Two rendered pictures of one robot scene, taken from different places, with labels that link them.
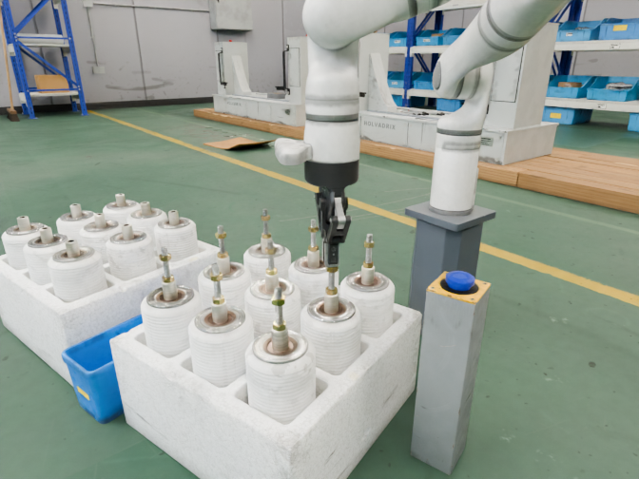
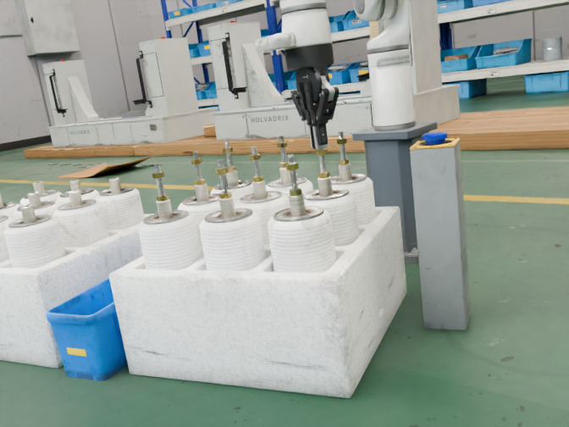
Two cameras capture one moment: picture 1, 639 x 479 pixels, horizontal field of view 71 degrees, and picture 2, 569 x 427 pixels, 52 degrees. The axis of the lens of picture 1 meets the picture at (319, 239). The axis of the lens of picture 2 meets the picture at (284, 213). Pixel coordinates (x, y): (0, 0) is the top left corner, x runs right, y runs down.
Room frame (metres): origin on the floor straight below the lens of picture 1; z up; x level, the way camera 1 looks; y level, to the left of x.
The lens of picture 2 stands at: (-0.31, 0.23, 0.46)
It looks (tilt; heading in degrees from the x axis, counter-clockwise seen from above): 13 degrees down; 349
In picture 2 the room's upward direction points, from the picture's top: 8 degrees counter-clockwise
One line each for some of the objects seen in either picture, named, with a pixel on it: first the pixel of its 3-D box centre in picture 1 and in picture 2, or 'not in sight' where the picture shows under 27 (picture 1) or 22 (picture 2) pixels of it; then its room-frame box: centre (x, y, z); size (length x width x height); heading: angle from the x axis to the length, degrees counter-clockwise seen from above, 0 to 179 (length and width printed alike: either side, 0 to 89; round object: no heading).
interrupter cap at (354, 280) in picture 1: (367, 281); (345, 180); (0.70, -0.08, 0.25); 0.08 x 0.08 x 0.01
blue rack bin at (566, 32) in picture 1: (583, 30); (455, 1); (5.00, -2.68, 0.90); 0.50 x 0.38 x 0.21; 128
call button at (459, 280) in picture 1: (459, 282); (434, 139); (0.57, -0.20, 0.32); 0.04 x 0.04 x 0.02
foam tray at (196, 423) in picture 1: (276, 367); (273, 284); (0.68, 0.08, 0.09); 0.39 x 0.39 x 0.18; 54
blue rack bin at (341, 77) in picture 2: not in sight; (339, 74); (6.06, -1.81, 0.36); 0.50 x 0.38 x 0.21; 128
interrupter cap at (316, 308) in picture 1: (331, 309); (326, 195); (0.61, -0.02, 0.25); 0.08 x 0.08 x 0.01
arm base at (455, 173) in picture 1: (454, 172); (391, 90); (0.96, -0.30, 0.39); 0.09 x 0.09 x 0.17; 38
